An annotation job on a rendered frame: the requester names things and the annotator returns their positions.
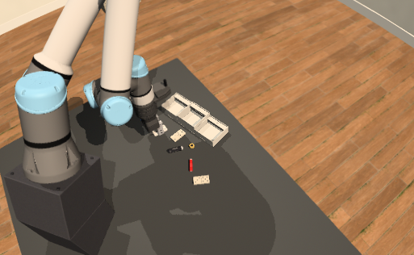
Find black aa battery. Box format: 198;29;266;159
169;146;182;153

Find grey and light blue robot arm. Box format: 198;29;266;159
15;0;152;183

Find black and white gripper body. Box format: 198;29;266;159
130;79;171;132

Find white three-compartment bin rack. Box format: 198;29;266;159
161;93;228;147

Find white domino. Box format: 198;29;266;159
153;125;167;136
193;175;210;185
170;129;186;142

